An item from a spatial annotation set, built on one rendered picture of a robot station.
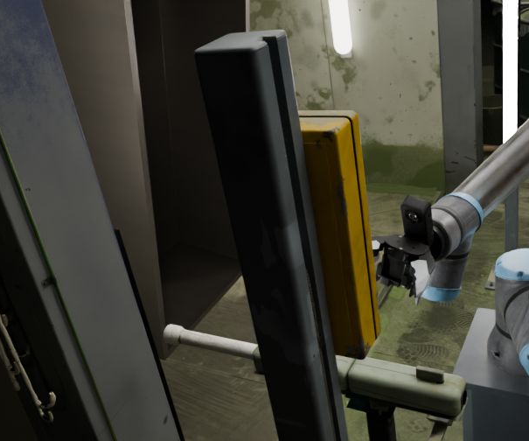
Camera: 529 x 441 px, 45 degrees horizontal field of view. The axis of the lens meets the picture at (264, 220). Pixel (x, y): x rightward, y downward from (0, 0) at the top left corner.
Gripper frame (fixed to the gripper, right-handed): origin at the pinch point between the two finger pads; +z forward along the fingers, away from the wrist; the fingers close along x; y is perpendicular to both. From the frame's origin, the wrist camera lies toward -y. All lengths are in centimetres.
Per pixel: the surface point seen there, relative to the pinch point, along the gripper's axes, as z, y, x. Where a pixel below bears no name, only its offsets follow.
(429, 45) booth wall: -247, 17, 104
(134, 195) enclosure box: -26, 26, 87
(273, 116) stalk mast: 39, -37, -7
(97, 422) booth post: 31, 30, 31
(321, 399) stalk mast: 35.4, -7.4, -13.1
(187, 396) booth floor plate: -58, 130, 97
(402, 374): 13.7, 3.6, -13.0
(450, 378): 11.7, 2.2, -18.8
